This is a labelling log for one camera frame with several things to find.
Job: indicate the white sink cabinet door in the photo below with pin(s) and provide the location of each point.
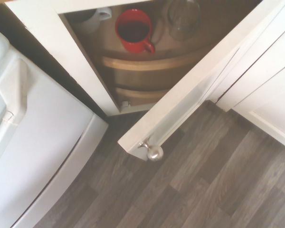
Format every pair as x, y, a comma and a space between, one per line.
275, 99

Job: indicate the white plastic door catch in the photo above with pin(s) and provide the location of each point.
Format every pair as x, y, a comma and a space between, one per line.
126, 104

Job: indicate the wooden lazy susan shelf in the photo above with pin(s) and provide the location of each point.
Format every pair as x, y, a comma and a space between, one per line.
137, 93
137, 64

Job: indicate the silver round door knob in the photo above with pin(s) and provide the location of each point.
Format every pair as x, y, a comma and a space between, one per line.
154, 153

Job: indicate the red ceramic mug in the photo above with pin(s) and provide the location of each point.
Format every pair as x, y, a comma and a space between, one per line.
133, 42

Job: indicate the clear drinking glass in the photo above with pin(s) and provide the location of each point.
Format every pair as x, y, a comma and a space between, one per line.
184, 23

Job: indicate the white electric stove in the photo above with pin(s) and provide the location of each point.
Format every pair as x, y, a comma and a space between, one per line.
45, 142

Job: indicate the white ceramic mug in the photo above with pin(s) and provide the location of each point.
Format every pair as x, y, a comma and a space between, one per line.
90, 22

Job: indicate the white corner cabinet frame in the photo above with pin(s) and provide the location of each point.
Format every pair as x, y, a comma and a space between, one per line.
69, 59

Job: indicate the white sink cabinet frame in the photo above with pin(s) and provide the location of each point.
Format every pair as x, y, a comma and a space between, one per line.
259, 35

